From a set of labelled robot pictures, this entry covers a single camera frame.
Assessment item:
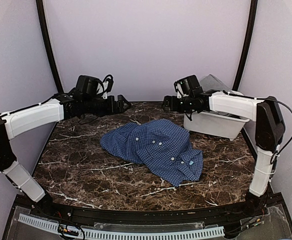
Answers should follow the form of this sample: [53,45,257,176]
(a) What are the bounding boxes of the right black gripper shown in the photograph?
[162,95,194,114]

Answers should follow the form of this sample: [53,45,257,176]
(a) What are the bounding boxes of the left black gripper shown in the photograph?
[83,94,132,117]

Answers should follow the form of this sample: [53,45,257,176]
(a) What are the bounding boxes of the blue checked long sleeve shirt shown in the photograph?
[100,119,204,187]

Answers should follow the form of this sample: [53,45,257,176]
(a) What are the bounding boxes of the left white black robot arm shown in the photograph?
[0,74,132,218]

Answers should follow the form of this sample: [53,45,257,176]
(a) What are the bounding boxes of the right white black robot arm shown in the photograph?
[162,74,286,197]

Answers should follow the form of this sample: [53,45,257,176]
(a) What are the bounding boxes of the grey folded shirt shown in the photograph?
[199,74,232,92]

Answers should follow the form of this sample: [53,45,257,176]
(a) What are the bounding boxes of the white plastic bin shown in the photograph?
[183,111,250,141]

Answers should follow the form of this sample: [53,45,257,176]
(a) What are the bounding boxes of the clear acrylic plate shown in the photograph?
[93,222,205,233]

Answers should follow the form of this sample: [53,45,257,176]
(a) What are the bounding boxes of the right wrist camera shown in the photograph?
[173,80,187,99]

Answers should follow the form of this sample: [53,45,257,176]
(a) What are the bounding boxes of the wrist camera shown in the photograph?
[96,74,114,99]
[173,80,187,99]

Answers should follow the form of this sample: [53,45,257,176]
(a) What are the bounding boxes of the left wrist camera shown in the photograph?
[96,74,114,99]

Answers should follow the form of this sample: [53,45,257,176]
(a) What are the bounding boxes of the left black frame post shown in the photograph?
[35,0,64,93]

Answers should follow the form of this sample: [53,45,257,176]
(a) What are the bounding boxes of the black frame post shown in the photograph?
[35,0,64,93]
[232,0,258,91]

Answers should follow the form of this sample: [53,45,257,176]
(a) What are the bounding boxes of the black curved front rail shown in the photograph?
[25,200,268,227]

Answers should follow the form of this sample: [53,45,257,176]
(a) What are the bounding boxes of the right black frame post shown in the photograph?
[232,0,258,91]

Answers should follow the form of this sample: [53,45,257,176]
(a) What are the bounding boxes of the white slotted cable duct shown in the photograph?
[17,213,225,240]

